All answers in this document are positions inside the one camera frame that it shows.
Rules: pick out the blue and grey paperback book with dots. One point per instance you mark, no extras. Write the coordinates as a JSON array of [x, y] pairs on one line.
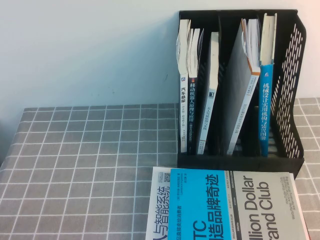
[[200, 200]]

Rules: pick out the grey cover orange band book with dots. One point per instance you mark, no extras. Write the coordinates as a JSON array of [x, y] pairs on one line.
[[237, 87]]

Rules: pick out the white magazine with man portrait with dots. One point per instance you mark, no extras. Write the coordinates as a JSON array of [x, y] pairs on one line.
[[157, 200]]

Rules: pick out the white spine thin book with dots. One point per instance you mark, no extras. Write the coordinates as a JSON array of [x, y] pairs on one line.
[[183, 100]]

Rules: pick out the white spine leaning book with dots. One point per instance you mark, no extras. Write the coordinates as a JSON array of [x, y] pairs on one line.
[[208, 112]]

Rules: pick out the grey checked tablecloth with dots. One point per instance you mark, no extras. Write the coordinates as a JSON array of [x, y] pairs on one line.
[[75, 150]]

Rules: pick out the blue spine thick book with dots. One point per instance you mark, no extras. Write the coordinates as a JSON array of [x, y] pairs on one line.
[[265, 105]]

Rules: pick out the black plastic book stand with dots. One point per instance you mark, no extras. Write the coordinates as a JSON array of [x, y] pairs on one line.
[[237, 162]]

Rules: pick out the black spine book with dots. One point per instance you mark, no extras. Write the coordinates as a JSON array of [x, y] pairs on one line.
[[192, 100]]

